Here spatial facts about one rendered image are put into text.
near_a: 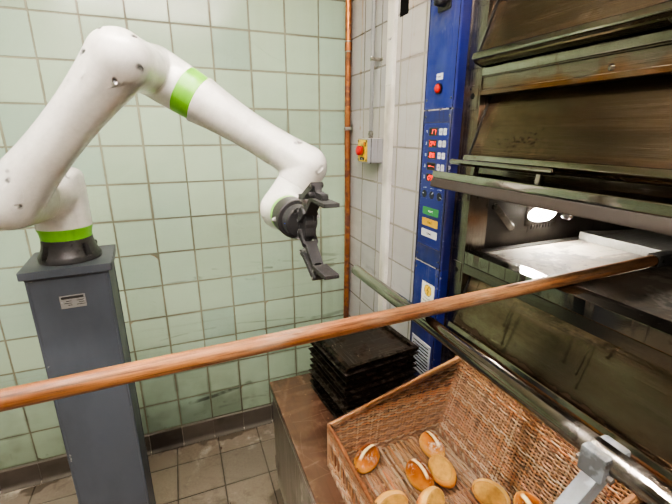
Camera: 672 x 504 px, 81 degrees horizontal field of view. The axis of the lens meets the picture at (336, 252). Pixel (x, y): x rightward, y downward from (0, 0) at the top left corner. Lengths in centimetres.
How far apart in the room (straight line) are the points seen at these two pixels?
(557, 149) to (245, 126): 72
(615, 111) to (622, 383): 55
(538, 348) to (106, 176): 165
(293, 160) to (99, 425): 96
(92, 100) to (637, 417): 125
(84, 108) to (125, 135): 88
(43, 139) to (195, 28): 101
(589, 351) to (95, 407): 131
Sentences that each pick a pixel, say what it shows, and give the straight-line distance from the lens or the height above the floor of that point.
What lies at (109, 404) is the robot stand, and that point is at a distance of 140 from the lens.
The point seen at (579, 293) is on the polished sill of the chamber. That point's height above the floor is 118.
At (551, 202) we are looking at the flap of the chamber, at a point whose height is 140.
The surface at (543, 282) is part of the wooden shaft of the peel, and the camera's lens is 101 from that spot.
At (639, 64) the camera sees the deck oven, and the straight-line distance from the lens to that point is 97.
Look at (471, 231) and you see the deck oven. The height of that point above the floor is 124.
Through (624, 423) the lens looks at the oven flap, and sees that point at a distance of 105.
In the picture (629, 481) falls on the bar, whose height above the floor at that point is 116.
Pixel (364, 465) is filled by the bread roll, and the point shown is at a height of 63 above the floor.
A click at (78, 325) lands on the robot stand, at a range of 128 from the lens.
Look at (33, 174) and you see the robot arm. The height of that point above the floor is 145.
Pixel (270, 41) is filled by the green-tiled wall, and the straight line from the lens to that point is 192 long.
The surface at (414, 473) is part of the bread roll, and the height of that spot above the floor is 63.
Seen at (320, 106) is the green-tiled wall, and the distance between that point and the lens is 195.
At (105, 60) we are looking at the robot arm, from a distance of 94.
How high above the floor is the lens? 153
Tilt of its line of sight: 17 degrees down
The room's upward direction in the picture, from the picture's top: straight up
